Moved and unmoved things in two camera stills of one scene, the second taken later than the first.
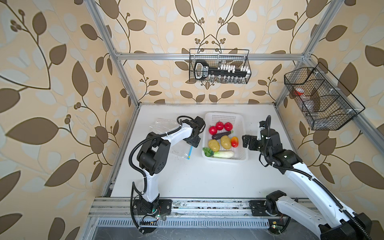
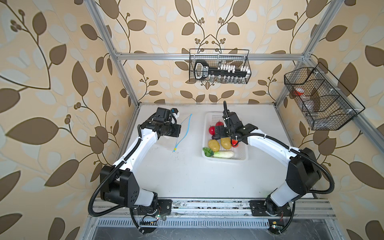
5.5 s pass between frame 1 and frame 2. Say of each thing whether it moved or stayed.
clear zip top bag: moved
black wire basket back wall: stayed
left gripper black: moved
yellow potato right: stayed
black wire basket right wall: stayed
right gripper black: moved
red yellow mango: stayed
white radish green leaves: stayed
